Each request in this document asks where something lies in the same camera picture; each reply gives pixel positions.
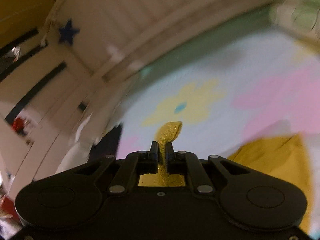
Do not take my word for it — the yellow knit sweater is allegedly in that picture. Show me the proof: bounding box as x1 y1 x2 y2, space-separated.
138 121 314 234

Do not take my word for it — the dark maroon folded garment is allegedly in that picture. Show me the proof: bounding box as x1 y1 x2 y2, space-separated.
88 124 123 162

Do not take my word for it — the white pillow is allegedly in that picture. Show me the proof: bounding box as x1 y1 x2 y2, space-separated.
56 127 101 174

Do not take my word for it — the floral bed sheet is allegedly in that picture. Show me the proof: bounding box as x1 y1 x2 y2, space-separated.
113 8 319 239

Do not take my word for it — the red object on shelf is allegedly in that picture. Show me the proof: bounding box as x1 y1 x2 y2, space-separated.
12 117 26 137

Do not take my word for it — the wooden headboard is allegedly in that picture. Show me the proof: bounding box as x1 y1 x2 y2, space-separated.
46 0 271 79

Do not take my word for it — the blue star decoration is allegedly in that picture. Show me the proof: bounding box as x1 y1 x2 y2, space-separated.
58 19 80 46

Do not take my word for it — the floral folded duvet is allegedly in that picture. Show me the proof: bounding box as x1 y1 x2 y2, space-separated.
270 0 319 45

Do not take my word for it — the wall power socket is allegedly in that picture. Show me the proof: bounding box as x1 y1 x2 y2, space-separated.
77 102 87 112

